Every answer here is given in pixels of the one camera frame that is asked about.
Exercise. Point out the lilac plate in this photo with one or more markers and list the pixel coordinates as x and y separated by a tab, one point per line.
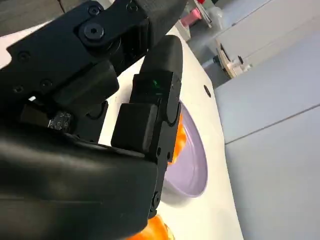
192	162

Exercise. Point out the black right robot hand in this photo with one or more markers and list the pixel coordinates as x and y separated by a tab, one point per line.
62	180

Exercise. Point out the orange white toy bread roll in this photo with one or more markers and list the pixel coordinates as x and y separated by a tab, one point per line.
157	228
180	142

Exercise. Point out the pink box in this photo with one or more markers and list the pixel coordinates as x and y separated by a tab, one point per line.
191	16

